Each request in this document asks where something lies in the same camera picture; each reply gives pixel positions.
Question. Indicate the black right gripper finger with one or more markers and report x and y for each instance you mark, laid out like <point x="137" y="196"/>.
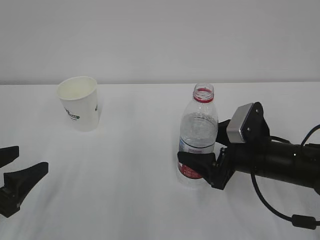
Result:
<point x="222" y="136"/>
<point x="205" y="165"/>

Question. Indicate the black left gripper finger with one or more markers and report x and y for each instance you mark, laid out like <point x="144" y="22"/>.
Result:
<point x="8" y="155"/>
<point x="18" y="184"/>

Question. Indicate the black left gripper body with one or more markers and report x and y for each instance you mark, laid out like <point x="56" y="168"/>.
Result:
<point x="9" y="202"/>

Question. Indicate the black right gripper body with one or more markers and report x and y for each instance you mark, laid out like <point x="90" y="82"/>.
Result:
<point x="229" y="161"/>

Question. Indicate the clear plastic water bottle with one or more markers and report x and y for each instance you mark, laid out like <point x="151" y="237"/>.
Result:
<point x="199" y="122"/>

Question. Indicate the white paper cup green logo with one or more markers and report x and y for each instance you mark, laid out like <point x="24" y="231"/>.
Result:
<point x="79" y="98"/>

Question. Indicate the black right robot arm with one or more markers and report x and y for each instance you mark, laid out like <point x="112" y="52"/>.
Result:
<point x="267" y="158"/>

